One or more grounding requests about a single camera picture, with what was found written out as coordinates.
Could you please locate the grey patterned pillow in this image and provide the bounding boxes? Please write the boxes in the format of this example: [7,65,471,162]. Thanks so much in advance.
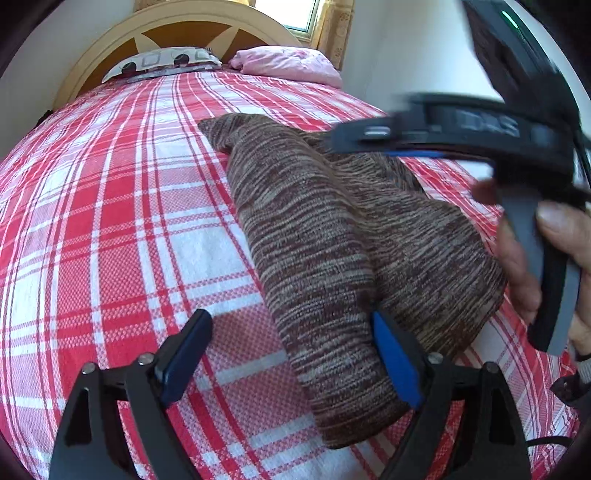
[100,45,223,85]

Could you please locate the pink pillow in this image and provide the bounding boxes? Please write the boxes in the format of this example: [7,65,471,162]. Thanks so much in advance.
[229,45,345,88]

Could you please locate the person's right hand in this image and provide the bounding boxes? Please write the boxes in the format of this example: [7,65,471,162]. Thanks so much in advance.
[475,178,591,365]

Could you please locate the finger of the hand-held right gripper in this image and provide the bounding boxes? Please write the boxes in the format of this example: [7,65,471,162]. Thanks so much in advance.
[321,102,495,162]

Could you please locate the black cable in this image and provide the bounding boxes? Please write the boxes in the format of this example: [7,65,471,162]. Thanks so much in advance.
[524,433,576,451]

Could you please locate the red plaid blanket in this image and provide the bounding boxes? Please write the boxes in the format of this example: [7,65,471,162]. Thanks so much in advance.
[0,69,585,480]

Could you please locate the cream wooden headboard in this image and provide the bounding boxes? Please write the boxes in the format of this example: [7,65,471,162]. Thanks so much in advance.
[53,4,304,112]

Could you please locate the window behind headboard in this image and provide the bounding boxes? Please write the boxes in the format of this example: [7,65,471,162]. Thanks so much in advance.
[256,0,324,47]

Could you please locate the yellow patterned curtain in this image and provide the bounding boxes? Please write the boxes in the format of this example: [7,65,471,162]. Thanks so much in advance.
[310,0,356,73]

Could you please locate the brown knit sweater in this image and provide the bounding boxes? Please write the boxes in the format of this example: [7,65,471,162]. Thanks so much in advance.
[198,113,509,449]

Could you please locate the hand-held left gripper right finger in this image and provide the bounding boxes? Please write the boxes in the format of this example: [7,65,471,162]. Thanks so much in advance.
[372,310,532,480]

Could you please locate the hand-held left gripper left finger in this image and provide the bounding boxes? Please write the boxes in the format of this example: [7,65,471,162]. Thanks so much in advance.
[48,308,214,480]

